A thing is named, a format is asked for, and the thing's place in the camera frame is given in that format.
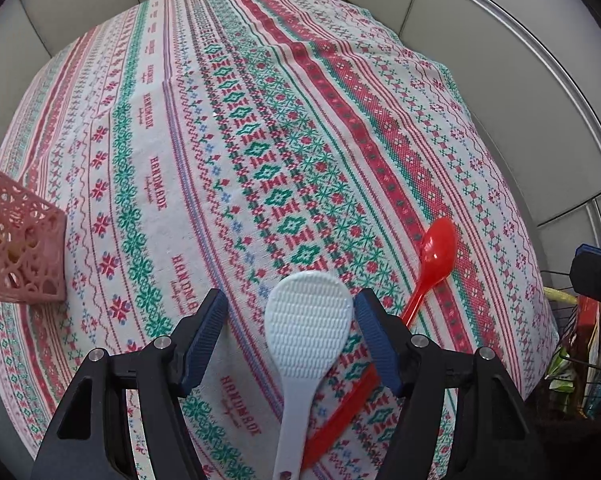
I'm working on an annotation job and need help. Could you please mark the white rice paddle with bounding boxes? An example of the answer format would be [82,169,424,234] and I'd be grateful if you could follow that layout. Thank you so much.
[264,270,355,480]

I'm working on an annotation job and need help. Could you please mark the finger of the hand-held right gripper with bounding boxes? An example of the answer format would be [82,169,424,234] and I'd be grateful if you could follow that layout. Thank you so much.
[569,243,601,312]

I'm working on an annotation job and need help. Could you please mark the yellow stick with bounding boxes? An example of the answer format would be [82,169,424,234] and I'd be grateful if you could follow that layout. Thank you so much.
[544,286,579,304]

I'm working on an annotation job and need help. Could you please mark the curved metal rail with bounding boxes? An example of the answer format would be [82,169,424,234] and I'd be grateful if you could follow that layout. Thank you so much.
[423,0,601,241]

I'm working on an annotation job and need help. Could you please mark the green packet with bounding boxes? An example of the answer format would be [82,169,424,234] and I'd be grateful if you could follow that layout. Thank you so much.
[545,355,583,408]

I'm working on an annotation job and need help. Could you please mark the patterned red green tablecloth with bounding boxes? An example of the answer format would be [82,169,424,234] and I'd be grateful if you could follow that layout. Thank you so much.
[0,0,561,480]

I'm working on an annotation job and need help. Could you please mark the red plastic spoon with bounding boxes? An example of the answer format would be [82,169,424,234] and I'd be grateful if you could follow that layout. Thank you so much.
[303,216,458,471]

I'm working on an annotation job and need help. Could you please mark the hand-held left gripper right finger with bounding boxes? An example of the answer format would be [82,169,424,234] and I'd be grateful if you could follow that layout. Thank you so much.
[354,287,553,480]

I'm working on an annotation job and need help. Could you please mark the black wire rack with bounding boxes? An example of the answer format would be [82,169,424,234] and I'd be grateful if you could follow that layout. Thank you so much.
[539,269,601,421]

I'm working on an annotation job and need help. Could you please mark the pink perforated utensil basket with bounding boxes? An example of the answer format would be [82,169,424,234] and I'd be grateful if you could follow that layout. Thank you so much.
[0,154,70,304]

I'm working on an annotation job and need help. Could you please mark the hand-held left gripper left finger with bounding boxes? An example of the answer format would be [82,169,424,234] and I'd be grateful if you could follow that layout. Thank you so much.
[30,287,230,480]

